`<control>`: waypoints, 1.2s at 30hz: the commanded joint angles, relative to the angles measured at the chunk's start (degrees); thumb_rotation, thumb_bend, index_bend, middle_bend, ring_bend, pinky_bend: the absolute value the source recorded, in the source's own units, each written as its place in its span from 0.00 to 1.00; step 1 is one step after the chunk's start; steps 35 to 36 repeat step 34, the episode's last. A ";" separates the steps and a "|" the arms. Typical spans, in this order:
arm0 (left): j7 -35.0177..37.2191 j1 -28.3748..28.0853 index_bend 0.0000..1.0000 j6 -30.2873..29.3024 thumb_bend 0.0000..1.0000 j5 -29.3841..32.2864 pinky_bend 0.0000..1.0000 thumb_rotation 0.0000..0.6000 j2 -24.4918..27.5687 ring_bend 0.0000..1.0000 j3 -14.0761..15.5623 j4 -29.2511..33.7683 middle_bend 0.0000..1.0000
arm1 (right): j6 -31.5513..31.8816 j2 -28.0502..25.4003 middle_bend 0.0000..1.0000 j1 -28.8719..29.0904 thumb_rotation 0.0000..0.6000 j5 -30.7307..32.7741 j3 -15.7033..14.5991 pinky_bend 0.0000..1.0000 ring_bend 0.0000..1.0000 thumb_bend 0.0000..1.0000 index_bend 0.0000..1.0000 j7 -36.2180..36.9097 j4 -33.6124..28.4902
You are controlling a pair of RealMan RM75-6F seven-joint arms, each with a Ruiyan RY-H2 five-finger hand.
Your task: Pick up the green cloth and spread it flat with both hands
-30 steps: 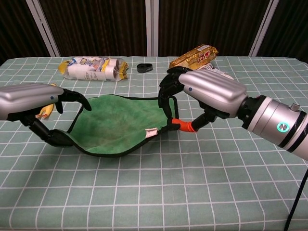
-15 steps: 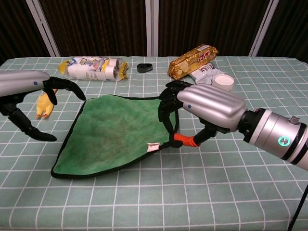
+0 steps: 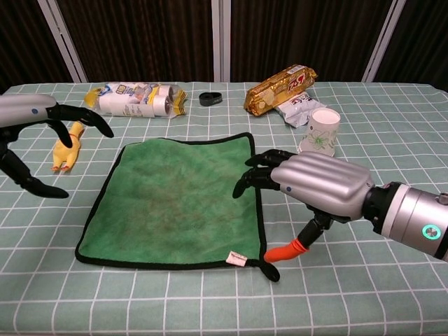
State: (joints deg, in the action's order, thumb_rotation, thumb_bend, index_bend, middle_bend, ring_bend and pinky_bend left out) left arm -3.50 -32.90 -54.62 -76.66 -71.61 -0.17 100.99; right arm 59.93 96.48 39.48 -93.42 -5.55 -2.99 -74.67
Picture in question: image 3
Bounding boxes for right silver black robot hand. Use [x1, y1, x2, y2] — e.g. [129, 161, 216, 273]
[232, 149, 375, 263]

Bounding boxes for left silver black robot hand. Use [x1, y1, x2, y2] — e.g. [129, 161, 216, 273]
[0, 93, 115, 200]

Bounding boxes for green cloth with black trim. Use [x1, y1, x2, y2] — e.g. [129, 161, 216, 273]
[74, 132, 281, 283]

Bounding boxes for white paper cup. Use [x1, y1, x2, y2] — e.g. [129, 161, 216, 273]
[297, 107, 342, 158]

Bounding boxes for yellow rubber chicken toy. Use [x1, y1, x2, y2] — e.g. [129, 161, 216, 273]
[51, 121, 85, 173]

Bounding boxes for dark brown partition panel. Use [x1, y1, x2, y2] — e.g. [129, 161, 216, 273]
[374, 0, 448, 92]
[230, 0, 395, 84]
[57, 0, 214, 84]
[0, 0, 74, 95]

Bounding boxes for white snack bag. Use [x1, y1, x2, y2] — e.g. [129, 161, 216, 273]
[274, 91, 328, 129]

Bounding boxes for gold biscuit package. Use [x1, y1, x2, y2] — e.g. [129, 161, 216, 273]
[244, 64, 319, 118]

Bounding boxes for clear pack of paper rolls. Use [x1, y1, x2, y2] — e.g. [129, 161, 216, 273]
[83, 81, 188, 120]

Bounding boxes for black tape roll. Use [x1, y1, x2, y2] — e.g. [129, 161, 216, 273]
[198, 92, 223, 106]

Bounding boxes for green checkered tablecloth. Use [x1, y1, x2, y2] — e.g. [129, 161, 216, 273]
[0, 82, 448, 336]

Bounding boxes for white partition frame post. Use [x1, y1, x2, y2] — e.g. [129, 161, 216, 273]
[36, 0, 88, 84]
[211, 0, 232, 83]
[362, 0, 407, 83]

